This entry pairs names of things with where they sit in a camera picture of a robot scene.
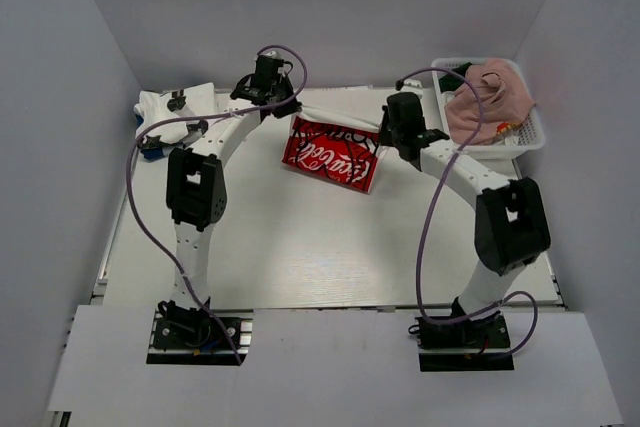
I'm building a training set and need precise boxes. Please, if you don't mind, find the folded blue t-shirt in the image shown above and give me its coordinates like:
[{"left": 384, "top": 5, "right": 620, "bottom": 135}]
[{"left": 137, "top": 127, "right": 172, "bottom": 162}]

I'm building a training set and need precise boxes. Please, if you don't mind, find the dark green t-shirt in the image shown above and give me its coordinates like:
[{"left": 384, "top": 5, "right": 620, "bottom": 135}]
[{"left": 438, "top": 62, "right": 472, "bottom": 93}]

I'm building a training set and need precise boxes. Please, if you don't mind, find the folded white printed t-shirt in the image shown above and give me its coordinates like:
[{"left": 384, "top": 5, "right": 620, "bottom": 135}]
[{"left": 134, "top": 82, "right": 217, "bottom": 150}]

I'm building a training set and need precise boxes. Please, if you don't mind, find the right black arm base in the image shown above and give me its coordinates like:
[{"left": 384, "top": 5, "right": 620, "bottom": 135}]
[{"left": 408, "top": 314, "right": 514, "bottom": 373}]

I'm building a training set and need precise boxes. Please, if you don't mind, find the white red-print t-shirt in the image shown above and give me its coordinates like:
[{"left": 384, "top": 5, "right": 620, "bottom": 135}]
[{"left": 282, "top": 106, "right": 386, "bottom": 193}]

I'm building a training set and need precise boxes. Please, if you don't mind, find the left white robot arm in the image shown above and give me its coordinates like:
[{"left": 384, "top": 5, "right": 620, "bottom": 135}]
[{"left": 161, "top": 51, "right": 301, "bottom": 346}]

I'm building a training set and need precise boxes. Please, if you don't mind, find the white plastic basket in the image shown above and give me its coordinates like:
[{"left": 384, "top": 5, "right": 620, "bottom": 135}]
[{"left": 431, "top": 57, "right": 546, "bottom": 160}]

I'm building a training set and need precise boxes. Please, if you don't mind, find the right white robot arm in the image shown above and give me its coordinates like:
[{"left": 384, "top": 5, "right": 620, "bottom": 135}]
[{"left": 380, "top": 92, "right": 551, "bottom": 346}]

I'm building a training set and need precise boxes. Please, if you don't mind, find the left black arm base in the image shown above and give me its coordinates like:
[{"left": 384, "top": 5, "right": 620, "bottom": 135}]
[{"left": 146, "top": 312, "right": 253, "bottom": 367}]

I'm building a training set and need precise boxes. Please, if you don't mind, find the pink t-shirt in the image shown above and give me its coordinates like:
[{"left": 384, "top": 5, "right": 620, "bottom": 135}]
[{"left": 444, "top": 58, "right": 535, "bottom": 145}]

